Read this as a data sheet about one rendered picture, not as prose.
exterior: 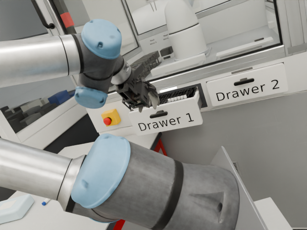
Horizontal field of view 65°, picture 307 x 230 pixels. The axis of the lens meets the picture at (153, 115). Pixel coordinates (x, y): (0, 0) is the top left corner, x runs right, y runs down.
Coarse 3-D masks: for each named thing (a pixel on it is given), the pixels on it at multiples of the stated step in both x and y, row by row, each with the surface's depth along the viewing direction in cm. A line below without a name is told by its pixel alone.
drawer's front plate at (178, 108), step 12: (144, 108) 97; (156, 108) 94; (168, 108) 92; (180, 108) 90; (192, 108) 89; (132, 120) 100; (144, 120) 98; (156, 120) 96; (168, 120) 94; (180, 120) 93; (144, 132) 100
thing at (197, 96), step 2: (196, 90) 105; (198, 90) 104; (196, 92) 103; (198, 92) 103; (196, 94) 100; (198, 94) 102; (194, 96) 99; (196, 96) 99; (198, 96) 102; (200, 96) 104; (196, 98) 98; (198, 98) 101; (200, 98) 103; (150, 100) 116; (196, 100) 97; (198, 100) 99; (200, 100) 102; (150, 102) 114; (198, 102) 98; (200, 102) 101; (150, 104) 114; (198, 104) 98; (200, 104) 101; (198, 106) 97; (200, 106) 100; (200, 108) 99
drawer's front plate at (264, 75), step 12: (252, 72) 91; (264, 72) 90; (276, 72) 89; (216, 84) 97; (228, 84) 96; (252, 84) 93; (216, 96) 100; (228, 96) 98; (240, 96) 97; (252, 96) 95
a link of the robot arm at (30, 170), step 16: (0, 144) 44; (16, 144) 46; (0, 160) 43; (16, 160) 43; (32, 160) 44; (48, 160) 45; (64, 160) 47; (80, 160) 46; (0, 176) 42; (16, 176) 43; (32, 176) 43; (48, 176) 44; (64, 176) 45; (32, 192) 44; (48, 192) 44; (64, 192) 44; (64, 208) 44; (80, 208) 44
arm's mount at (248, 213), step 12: (216, 156) 48; (228, 156) 44; (228, 168) 41; (240, 180) 37; (240, 192) 36; (240, 204) 34; (252, 204) 32; (240, 216) 33; (252, 216) 31; (240, 228) 32; (252, 228) 30; (264, 228) 28
